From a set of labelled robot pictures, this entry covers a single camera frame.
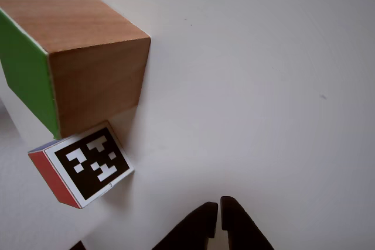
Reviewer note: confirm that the red cube with marker tag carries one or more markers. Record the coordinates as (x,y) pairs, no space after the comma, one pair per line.
(90,162)

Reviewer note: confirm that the wooden cube with green face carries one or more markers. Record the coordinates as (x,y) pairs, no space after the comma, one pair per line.
(96,71)

